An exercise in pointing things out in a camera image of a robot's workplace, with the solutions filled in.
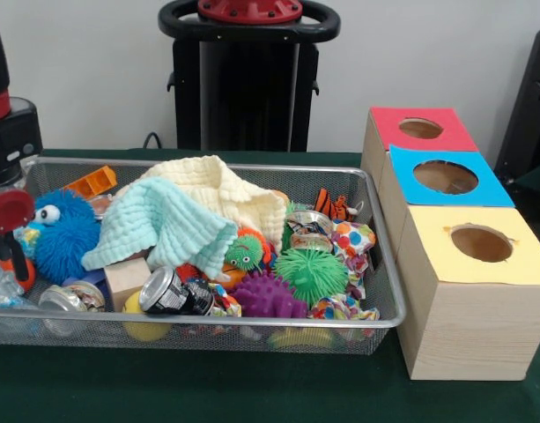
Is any wooden box with three holes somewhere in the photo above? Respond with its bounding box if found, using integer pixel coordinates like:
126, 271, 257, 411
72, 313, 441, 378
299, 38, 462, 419
360, 106, 540, 382

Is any green spiky rubber ball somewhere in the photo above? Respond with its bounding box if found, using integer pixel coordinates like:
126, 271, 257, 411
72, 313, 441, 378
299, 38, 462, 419
276, 246, 350, 306

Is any green and orange puffer toy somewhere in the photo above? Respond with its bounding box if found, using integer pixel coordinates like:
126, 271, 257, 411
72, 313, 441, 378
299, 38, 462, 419
225, 228, 270, 272

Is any black standing panel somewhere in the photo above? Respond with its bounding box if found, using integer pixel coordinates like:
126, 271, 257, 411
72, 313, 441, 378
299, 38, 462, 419
493, 28, 540, 186

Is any clear mesh bin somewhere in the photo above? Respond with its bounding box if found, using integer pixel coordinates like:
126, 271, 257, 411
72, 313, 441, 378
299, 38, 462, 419
0, 157, 408, 356

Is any cream cloth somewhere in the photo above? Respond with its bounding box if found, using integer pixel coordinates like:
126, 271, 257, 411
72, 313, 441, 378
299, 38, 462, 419
119, 156, 288, 256

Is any mint green cloth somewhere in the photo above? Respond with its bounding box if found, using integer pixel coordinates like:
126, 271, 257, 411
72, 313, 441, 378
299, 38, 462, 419
81, 175, 239, 279

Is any blue fuzzy toy with eyes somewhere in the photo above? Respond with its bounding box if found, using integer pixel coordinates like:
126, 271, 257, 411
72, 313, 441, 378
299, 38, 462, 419
25, 189, 102, 286

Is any orange plastic tray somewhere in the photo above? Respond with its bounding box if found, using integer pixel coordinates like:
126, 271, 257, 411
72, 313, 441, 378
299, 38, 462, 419
64, 165, 119, 197

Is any orange striped tiger plush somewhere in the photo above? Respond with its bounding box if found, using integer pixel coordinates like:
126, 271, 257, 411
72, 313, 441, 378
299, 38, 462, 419
312, 188, 364, 222

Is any crushed black can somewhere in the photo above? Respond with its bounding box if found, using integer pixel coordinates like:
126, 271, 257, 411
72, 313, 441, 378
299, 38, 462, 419
139, 265, 216, 316

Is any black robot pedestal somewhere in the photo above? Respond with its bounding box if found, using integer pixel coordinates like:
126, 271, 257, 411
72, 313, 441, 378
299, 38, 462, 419
158, 0, 342, 153

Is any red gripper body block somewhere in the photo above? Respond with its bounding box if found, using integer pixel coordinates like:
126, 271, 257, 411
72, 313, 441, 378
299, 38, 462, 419
0, 187, 36, 234

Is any purple spiky rubber ball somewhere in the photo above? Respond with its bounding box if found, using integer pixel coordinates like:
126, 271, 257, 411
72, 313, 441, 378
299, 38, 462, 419
229, 271, 308, 319

